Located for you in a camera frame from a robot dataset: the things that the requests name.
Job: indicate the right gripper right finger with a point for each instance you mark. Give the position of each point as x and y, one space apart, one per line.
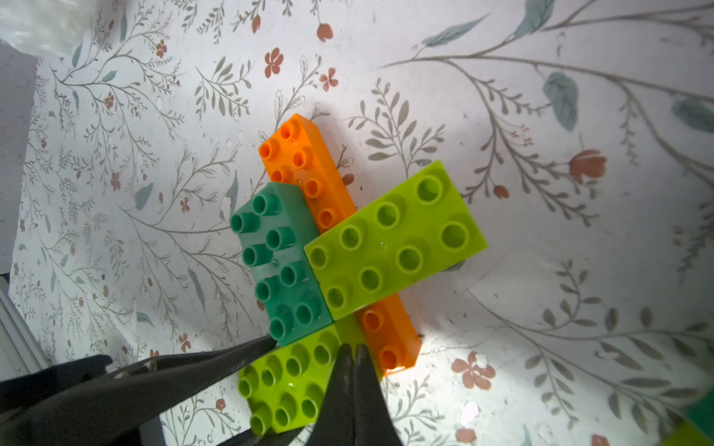
372 423

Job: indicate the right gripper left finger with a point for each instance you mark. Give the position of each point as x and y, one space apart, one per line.
335 423

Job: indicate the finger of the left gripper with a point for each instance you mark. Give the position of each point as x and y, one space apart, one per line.
81 403
250 438

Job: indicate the lime lego brick bottom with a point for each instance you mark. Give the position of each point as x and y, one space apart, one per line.
285 389

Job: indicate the lime lego brick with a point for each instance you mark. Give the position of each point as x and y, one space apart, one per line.
285 389
417 229

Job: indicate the orange lego brick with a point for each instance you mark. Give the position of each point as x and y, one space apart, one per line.
392 339
296 154

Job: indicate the dark green lego brick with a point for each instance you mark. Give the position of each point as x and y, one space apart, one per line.
700 416
273 228

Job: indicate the white plush bunny pink shirt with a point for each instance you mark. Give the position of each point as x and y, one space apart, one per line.
51 26

